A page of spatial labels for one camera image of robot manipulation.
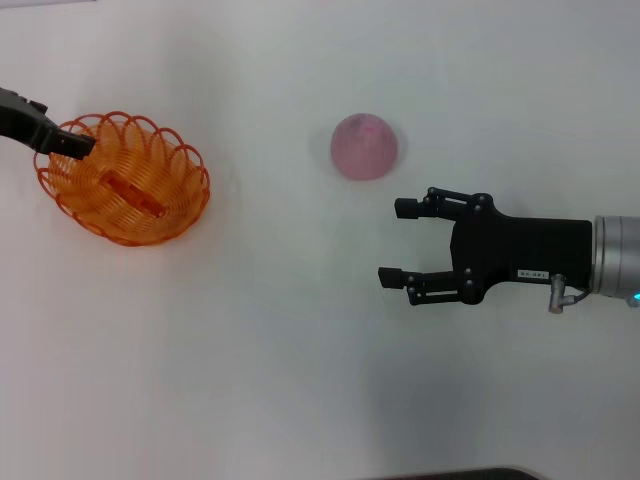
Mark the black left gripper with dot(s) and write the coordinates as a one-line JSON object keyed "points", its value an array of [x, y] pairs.
{"points": [[22, 120]]}

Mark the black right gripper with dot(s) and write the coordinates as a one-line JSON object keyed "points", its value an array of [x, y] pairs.
{"points": [[525, 250]]}

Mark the dark rounded robot base edge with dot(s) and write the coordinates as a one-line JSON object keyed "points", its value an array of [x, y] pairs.
{"points": [[465, 475]]}

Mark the orange woven plastic basket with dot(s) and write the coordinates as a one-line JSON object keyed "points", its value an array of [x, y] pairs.
{"points": [[135, 196]]}

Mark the pink peach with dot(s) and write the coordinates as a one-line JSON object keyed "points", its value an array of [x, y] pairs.
{"points": [[364, 147]]}

